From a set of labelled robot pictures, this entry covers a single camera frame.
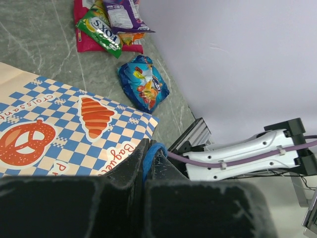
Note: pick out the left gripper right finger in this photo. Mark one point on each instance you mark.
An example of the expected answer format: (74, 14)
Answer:
(176, 207)

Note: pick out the green snack packet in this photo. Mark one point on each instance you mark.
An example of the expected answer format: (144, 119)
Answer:
(95, 24)

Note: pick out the purple snack packet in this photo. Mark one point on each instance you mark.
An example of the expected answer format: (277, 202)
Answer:
(121, 17)
(135, 9)

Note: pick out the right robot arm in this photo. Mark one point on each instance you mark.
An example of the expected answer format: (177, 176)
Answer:
(281, 146)

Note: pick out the large blue Blendy packet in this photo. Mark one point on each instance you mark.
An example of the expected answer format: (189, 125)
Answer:
(143, 84)

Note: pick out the red pink snack packet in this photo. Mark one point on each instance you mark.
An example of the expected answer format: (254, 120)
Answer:
(87, 44)

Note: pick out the orange snack packet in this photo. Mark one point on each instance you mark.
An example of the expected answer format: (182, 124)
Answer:
(130, 38)

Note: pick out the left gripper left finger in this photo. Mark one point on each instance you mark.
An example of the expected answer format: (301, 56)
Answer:
(106, 206)

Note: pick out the blue checkered paper bag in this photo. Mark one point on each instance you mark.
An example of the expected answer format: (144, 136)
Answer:
(48, 128)

